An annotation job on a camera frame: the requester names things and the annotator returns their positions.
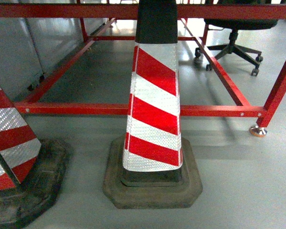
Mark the red white traffic cone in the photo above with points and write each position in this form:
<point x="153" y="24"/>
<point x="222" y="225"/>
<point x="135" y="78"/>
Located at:
<point x="153" y="166"/>
<point x="31" y="170"/>

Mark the black office chair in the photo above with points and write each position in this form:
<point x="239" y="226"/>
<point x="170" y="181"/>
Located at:
<point x="250" y="55"/>

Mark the left red white traffic cone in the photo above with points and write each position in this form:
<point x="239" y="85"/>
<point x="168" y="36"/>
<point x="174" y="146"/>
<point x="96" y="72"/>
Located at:
<point x="31" y="170"/>

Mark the red metal table frame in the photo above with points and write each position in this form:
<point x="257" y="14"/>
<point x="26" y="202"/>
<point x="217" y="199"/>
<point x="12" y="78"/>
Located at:
<point x="242" y="108"/>

